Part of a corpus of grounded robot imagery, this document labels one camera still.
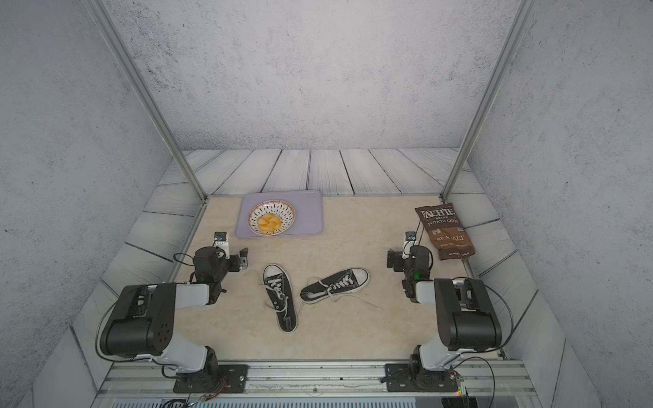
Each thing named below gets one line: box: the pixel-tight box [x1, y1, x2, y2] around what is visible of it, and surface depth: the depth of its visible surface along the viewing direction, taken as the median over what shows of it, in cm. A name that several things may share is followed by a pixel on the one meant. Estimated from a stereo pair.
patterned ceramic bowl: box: [247, 198, 297, 237], surface depth 113 cm
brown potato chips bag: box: [414, 202, 476, 261], surface depth 107 cm
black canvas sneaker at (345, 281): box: [300, 267, 370, 305], surface depth 91 cm
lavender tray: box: [235, 190, 324, 239], surface depth 116 cm
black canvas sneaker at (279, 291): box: [262, 263, 299, 334], surface depth 89 cm
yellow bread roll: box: [256, 213, 282, 233], surface depth 109 cm
